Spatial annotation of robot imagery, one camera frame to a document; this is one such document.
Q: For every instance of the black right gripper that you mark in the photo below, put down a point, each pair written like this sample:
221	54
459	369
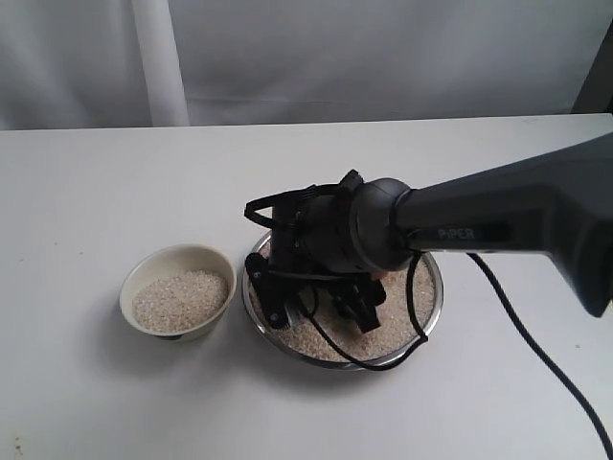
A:
320	244

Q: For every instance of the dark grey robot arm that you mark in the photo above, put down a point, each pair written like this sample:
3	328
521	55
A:
558	204

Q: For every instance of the rice in steel tray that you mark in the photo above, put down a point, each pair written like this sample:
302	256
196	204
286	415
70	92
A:
397	330

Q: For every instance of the rice in cream bowl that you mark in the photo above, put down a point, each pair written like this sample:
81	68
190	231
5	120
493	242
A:
180	302

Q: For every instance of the cream ceramic bowl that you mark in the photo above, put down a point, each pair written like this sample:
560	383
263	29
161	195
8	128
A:
168	262

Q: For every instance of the round steel tray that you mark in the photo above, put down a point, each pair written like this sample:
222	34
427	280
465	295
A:
433	306

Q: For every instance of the white backdrop curtain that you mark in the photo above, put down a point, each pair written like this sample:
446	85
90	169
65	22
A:
77	64

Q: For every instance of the dark post at right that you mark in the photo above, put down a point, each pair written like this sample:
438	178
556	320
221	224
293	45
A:
595	95

